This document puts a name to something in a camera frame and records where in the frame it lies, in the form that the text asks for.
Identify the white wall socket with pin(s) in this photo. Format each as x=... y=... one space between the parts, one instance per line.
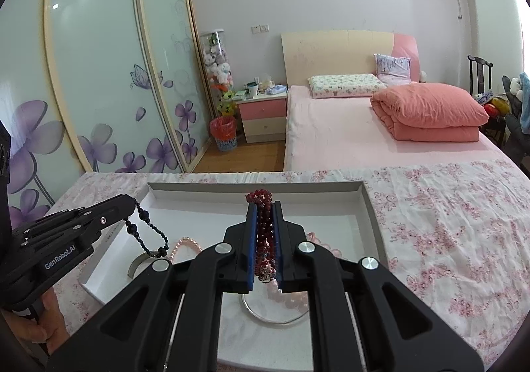
x=260 y=29

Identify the thin silver hoop bangle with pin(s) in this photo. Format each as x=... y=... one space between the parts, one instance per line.
x=276 y=308

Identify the folded coral pink duvet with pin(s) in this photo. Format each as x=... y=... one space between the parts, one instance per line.
x=429 y=113

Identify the plush toy display tube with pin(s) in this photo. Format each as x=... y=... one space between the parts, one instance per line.
x=218 y=72

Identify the pink mattress sheet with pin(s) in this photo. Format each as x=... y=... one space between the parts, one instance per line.
x=345 y=133

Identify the silver cuff bangle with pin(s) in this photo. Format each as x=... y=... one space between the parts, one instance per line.
x=139 y=264

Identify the beige and pink headboard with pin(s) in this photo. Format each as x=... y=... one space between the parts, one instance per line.
x=332 y=52

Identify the pink floral bedsheet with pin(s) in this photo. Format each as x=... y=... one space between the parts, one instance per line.
x=455 y=234

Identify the red lined waste basket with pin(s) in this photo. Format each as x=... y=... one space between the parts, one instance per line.
x=224 y=131

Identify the floral white pillow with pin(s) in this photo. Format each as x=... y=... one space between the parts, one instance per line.
x=345 y=85

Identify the person's left hand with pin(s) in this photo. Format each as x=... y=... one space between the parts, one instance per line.
x=51 y=328

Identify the purple patterned small pillow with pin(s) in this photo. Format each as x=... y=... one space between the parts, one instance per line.
x=393 y=70

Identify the blue fluffy robe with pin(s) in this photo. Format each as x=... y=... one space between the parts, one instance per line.
x=525 y=112

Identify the pink bedside nightstand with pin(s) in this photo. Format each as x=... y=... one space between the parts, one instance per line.
x=264 y=118

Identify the sliding wardrobe with purple flowers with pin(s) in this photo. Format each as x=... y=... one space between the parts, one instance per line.
x=102 y=86

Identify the dark wooden chair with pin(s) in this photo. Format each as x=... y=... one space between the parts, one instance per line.
x=480 y=72

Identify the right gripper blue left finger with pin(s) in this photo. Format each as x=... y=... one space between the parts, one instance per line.
x=249 y=244

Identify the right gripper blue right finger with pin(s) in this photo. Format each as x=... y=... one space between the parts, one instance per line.
x=279 y=229

